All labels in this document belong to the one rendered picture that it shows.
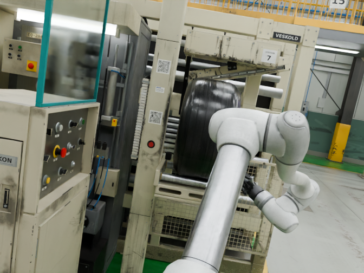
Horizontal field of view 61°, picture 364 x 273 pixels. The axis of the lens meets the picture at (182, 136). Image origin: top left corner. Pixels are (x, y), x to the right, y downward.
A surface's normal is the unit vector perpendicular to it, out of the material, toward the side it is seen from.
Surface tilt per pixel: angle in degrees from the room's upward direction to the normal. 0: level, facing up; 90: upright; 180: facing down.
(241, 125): 51
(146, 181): 90
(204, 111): 66
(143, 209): 90
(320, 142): 90
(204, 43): 90
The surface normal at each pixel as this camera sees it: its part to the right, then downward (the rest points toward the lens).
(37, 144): -0.06, 0.15
